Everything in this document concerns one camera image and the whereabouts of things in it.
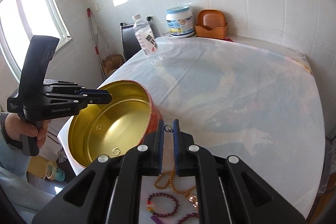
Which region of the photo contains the dark red bead bracelet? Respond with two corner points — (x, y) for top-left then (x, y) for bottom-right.
(146, 192), (180, 218)

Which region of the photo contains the long brown bead necklace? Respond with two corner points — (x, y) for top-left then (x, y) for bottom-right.
(154, 169), (197, 195)

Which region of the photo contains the rose gold wristwatch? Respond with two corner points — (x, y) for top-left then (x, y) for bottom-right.
(185, 193), (198, 213)

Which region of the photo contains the person's left hand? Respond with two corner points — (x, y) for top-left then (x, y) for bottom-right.
(5, 113), (50, 148)

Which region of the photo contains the cardboard box on floor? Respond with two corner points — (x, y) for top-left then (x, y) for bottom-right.
(102, 54), (125, 76)

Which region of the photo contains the round gold red tin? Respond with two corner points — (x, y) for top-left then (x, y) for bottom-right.
(68, 80), (162, 168)

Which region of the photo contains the black chair left side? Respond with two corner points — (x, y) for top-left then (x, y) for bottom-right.
(120, 18), (151, 61)

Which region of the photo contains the clear plastic water bottle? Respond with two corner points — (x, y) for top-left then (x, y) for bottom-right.
(132, 14), (162, 65)

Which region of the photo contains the window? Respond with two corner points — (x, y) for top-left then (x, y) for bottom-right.
(1, 0), (72, 80)

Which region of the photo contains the white tablecloth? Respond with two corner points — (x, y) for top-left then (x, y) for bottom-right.
(57, 36), (326, 219)

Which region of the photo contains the white blue lidded tub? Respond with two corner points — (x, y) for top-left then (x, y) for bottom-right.
(166, 6), (195, 38)

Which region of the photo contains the orange plastic holder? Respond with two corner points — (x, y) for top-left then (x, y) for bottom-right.
(195, 9), (228, 40)

